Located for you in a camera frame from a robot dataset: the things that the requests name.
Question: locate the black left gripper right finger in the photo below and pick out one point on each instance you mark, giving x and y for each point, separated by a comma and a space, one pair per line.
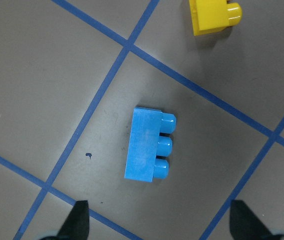
244, 224

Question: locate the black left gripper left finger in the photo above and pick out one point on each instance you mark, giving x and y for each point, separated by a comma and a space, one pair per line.
76, 225

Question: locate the yellow two-stud toy block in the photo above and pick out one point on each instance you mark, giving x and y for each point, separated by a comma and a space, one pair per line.
213, 16

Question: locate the blue three-stud toy block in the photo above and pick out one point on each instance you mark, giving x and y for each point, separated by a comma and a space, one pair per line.
149, 144

